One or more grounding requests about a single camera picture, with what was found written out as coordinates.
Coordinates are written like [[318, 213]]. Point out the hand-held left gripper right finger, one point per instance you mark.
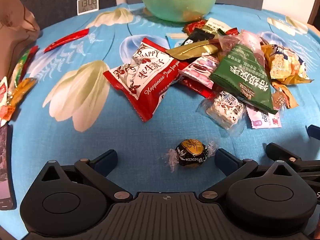
[[225, 160]]

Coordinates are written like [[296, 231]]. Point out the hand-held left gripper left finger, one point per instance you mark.
[[107, 158]]

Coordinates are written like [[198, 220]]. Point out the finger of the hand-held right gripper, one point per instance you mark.
[[314, 132], [282, 152]]

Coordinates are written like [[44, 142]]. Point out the black gold chocolate ball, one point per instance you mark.
[[190, 152]]

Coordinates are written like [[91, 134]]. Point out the large red white snack packet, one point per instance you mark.
[[150, 80]]

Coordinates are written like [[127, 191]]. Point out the pink translucent snack packet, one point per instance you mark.
[[250, 42]]

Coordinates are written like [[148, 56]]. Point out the gold snack packet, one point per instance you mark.
[[190, 51]]

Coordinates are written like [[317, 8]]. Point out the black snack packet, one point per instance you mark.
[[197, 36]]

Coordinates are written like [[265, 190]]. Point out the green plastic bowl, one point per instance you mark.
[[175, 7]]

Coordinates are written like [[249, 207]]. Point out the pink white flat sachet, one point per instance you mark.
[[262, 120]]

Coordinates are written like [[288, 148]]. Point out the small orange candy packet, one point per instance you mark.
[[283, 97]]

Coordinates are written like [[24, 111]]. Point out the clear wrapped nougat candy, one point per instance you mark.
[[222, 110]]

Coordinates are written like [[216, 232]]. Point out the blue floral tablecloth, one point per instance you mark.
[[155, 135]]

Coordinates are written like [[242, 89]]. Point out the plain red snack packet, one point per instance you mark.
[[200, 90]]

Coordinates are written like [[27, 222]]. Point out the green triangular snack packet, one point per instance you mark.
[[240, 80]]

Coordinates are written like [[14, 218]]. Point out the pink macaron snack packet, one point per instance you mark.
[[200, 67]]

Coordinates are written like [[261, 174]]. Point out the black smartphone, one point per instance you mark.
[[6, 175]]

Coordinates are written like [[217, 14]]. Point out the orange crinkled snack packet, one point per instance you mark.
[[22, 90]]

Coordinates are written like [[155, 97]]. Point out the red white orange packet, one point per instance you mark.
[[3, 97]]

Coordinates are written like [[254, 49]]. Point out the long red sachet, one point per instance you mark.
[[67, 38]]

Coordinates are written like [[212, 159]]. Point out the red white square packet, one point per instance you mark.
[[232, 31]]

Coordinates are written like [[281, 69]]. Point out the red green stick packet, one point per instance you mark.
[[25, 60]]

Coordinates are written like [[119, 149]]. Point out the light blue snack packet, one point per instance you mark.
[[175, 38]]

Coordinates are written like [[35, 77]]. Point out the white olive snack packet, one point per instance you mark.
[[215, 25]]

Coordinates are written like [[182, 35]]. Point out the red patterned candy packet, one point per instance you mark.
[[196, 26]]

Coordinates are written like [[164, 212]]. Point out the white digital clock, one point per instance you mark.
[[87, 5]]

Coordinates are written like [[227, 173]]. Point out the brown paper bag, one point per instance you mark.
[[15, 30]]

